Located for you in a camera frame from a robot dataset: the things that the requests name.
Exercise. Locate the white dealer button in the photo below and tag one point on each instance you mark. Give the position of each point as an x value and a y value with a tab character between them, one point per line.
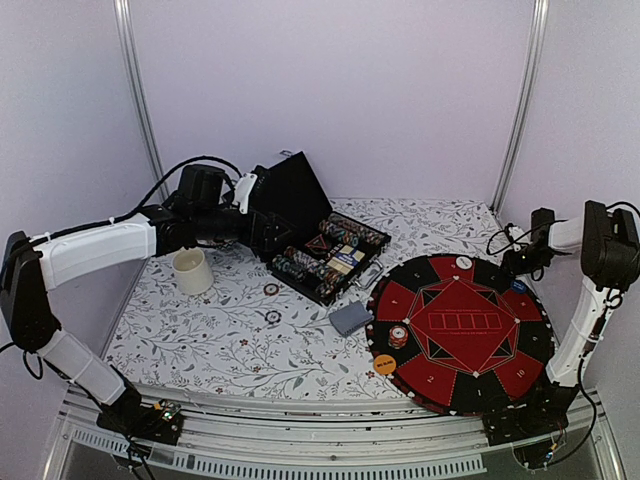
464	262

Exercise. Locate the blue small blind button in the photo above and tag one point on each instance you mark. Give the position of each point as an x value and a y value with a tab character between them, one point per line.
518	286

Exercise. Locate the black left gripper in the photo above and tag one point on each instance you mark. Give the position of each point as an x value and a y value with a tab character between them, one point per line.
267	240

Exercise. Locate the red white loose chip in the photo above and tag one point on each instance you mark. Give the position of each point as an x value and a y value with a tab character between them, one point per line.
270	289

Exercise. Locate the orange big blind button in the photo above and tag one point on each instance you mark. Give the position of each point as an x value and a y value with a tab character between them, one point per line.
384	364

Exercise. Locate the blue white loose chip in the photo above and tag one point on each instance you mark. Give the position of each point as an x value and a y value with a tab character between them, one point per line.
273	317

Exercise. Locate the row poker chips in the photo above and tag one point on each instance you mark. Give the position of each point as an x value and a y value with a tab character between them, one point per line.
308	272
352	233

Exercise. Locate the floral white table mat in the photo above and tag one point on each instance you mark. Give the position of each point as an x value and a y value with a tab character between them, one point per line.
220	343

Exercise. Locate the grey card deck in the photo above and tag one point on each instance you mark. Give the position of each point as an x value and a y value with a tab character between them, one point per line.
350	318

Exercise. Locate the round red black poker mat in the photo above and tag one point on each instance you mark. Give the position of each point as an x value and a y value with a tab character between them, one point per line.
474	346

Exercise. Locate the back row poker chips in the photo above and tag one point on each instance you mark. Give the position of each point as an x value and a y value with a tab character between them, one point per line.
352	233

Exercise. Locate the left aluminium frame post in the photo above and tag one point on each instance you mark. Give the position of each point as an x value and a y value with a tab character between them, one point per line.
126	36

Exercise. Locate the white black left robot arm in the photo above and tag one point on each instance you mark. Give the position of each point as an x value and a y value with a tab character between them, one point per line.
206	208

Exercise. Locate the aluminium frame post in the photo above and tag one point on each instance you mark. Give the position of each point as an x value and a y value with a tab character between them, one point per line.
533	56
126	36

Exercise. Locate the open black poker chip case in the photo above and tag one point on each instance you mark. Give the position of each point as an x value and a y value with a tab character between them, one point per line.
291	189

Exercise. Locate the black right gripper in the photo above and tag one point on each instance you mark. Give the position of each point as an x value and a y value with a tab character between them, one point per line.
512	266

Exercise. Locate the front row poker chips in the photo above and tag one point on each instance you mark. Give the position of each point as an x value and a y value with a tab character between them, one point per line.
308	272

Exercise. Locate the right aluminium frame post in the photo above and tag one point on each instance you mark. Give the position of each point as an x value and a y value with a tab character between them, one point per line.
533	56

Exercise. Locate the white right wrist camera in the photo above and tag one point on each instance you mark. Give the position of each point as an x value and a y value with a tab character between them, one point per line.
517	234

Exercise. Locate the blue boxed card deck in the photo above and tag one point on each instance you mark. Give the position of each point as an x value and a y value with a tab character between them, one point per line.
346	259

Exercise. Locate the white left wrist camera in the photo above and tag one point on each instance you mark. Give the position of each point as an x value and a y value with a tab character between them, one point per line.
242	192

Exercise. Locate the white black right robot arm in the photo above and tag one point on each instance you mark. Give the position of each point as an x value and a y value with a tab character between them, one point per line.
606	238

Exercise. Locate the red 5 poker chip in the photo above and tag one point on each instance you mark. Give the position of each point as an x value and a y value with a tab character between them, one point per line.
398	337

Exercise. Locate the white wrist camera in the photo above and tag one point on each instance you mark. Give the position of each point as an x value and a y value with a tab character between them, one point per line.
517	234
242	192

